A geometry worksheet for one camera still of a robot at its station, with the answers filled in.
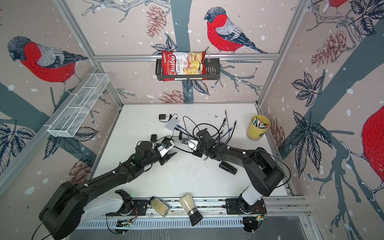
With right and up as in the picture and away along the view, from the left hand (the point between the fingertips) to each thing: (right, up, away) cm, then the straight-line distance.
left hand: (172, 148), depth 81 cm
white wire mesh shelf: (-51, +24, -2) cm, 57 cm away
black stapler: (+31, -11, +2) cm, 33 cm away
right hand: (+9, -1, +8) cm, 12 cm away
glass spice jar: (-4, -27, -10) cm, 29 cm away
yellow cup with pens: (+51, +11, +8) cm, 52 cm away
